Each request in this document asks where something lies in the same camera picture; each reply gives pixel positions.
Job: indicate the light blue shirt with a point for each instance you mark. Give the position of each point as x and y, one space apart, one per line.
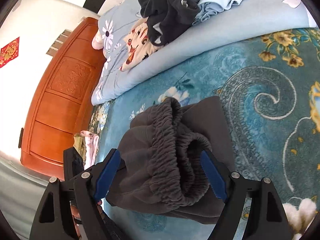
209 8

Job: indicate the pink floral pillow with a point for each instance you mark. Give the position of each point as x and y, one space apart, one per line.
97 42

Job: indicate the olive green knitted sweater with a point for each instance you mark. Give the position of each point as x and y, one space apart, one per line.
80 145

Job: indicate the dark grey sweatpants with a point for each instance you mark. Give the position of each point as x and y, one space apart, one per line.
160 171

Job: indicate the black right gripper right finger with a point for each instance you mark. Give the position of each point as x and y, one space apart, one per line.
266 216

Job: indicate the person's hand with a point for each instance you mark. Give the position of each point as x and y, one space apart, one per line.
76 216

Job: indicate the red paper wall decoration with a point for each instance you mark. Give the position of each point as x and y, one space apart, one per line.
9 52

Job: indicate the grey daisy print quilt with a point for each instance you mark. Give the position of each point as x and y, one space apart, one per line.
245 19

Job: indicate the teal floral fleece blanket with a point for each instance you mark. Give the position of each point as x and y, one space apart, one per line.
269 90

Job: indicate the pink folded garment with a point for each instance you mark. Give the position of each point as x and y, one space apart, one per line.
92 144

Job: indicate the cartoon print cream garment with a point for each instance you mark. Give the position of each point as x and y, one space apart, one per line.
138 45

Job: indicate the black hooded garment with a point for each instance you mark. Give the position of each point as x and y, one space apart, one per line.
167 19

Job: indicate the orange wooden headboard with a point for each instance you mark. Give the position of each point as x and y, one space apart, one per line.
61 105

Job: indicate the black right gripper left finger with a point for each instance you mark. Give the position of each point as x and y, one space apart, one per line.
53 219

